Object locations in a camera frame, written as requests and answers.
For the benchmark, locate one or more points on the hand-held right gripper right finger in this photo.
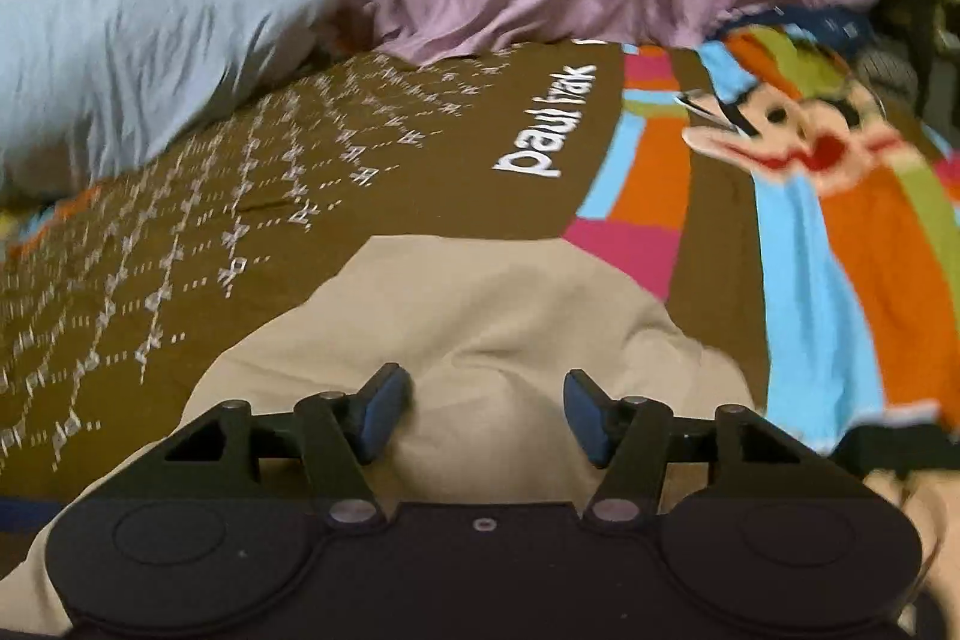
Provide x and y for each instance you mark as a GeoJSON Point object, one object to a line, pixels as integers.
{"type": "Point", "coordinates": [589, 419]}

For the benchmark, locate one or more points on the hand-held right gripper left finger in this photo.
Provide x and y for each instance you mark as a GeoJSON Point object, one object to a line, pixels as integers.
{"type": "Point", "coordinates": [379, 411]}

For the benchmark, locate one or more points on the beige hooded jacket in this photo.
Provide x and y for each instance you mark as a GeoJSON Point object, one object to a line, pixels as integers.
{"type": "Point", "coordinates": [465, 347]}

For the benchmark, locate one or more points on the brown printed blanket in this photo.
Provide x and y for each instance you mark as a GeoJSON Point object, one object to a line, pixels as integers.
{"type": "Point", "coordinates": [375, 145]}

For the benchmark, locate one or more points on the white pillow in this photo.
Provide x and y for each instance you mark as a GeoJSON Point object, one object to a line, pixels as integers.
{"type": "Point", "coordinates": [142, 33]}

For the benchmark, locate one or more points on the dark furniture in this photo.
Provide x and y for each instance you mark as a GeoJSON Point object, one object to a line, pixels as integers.
{"type": "Point", "coordinates": [919, 40]}

